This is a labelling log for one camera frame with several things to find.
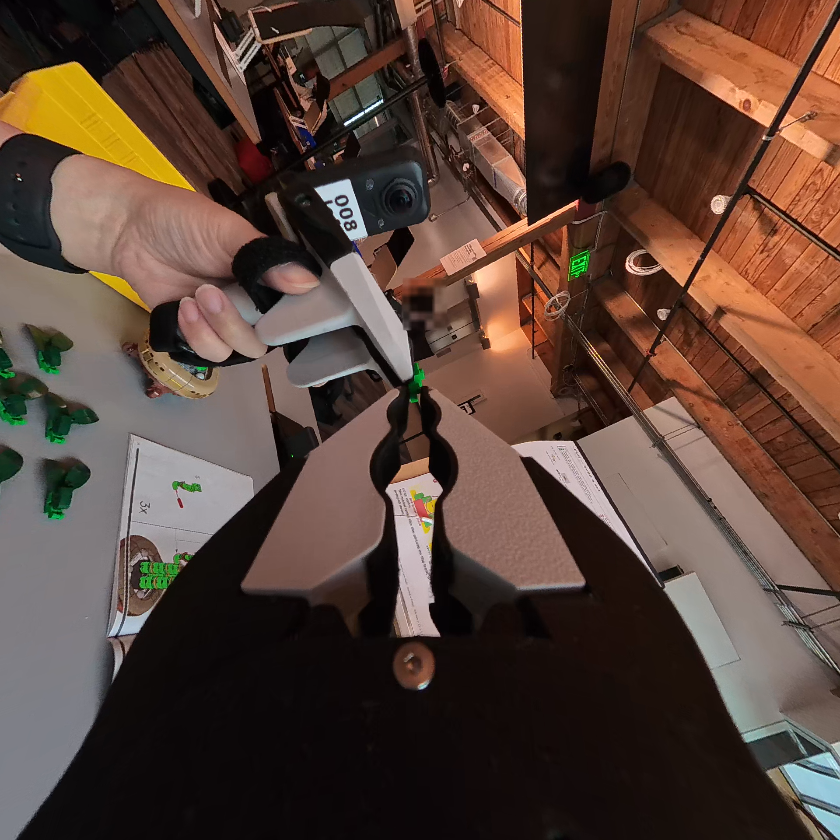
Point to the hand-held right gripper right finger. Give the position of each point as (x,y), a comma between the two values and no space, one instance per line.
(512,525)

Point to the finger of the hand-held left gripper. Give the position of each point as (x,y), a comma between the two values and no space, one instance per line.
(328,361)
(374,315)

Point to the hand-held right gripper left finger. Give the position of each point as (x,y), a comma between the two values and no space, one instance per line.
(321,525)

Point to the bright green lego plate piece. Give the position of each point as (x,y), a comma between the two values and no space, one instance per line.
(416,387)

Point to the green leafy lego sprig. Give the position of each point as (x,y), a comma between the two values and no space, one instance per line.
(8,466)

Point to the person's left hand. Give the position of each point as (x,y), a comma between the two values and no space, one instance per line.
(144,229)

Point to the black box with green lights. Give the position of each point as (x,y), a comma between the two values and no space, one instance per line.
(295,433)

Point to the printed instruction sheet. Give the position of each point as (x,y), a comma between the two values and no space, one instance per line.
(577,472)

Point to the open instruction booklet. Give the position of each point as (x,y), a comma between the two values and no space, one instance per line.
(164,512)

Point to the green exit sign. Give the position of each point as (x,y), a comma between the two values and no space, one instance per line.
(579,266)

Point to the cluster of green leaf sprigs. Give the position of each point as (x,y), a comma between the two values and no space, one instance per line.
(62,485)

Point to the yellow plastic bin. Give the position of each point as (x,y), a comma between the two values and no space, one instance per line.
(79,111)

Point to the black wristband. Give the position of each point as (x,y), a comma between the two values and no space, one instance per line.
(26,203)

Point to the metal air duct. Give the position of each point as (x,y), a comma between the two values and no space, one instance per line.
(492,157)

